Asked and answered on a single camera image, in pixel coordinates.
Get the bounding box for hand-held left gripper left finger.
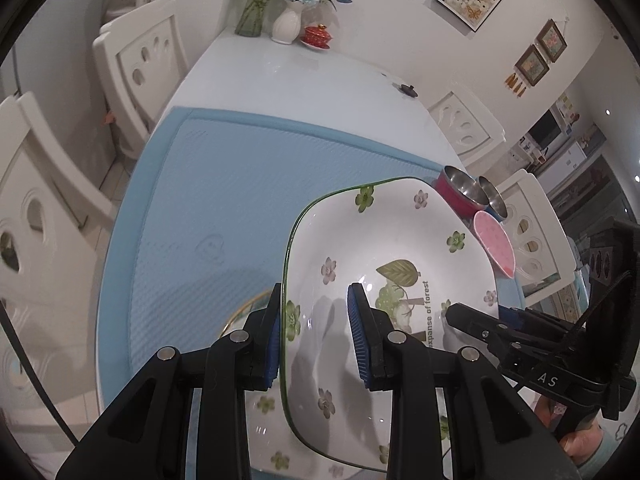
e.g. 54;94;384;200
55;282;283;480

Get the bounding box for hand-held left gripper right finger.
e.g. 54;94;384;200
346;282;583;480

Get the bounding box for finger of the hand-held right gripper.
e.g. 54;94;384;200
445;303;532;372
497;306;582;342

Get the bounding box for pink dotted cartoon bowl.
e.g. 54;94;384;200
472;210;516;278

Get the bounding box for round yellow-rimmed plate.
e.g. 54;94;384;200
217;290;451;480

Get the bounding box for square white floral plate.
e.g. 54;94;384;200
281;176;501;474

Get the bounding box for blue steel-lined bowl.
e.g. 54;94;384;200
477;176;507;223

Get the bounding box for magenta steel-lined bowl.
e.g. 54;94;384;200
434;165;488;221

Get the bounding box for person's right hand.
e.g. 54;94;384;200
556;421;604;467

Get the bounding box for white carved dining chair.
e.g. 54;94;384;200
92;0;188;156
492;169;576;306
427;91;506;166
0;92;118;411

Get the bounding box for light blue textured mat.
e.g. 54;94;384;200
102;106;526;401

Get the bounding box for white fridge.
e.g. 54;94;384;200
537;137;601;191

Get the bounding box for white microwave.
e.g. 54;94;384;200
527;110;568;148

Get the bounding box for colourful sticky notes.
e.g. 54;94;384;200
557;94;581;126

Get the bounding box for small framed picture with tassels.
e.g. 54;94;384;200
505;44;550;100

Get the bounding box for red teacup with saucer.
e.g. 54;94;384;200
300;24;333;52

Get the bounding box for white vase with flowers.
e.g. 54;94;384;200
271;0;351;46

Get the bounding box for small framed wall picture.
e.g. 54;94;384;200
536;19;568;63

